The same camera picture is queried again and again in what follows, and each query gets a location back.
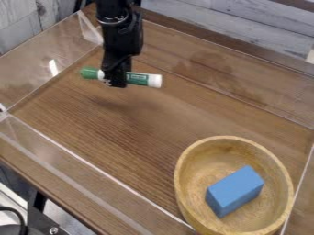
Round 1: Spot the clear acrylic tray wall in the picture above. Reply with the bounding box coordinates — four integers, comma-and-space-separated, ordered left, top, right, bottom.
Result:
0, 10, 314, 235

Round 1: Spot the black metal table leg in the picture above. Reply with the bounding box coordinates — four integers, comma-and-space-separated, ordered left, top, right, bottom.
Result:
30, 191, 48, 213

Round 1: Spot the brown wooden bowl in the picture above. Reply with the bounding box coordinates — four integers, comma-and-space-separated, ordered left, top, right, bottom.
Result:
173, 136, 294, 235

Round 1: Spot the green Expo marker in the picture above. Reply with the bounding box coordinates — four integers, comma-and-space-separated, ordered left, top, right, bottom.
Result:
80, 67, 163, 88

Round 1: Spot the black cable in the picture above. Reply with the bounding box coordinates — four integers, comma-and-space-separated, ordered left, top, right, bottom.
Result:
0, 205, 29, 235

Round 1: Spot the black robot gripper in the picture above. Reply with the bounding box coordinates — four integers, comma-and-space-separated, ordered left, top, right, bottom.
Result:
96, 12, 144, 89

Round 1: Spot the blue foam block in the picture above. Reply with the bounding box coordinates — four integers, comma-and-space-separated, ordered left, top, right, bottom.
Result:
204, 165, 264, 218

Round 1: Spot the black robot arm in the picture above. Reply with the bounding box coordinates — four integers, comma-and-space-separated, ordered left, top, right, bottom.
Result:
96, 0, 143, 88

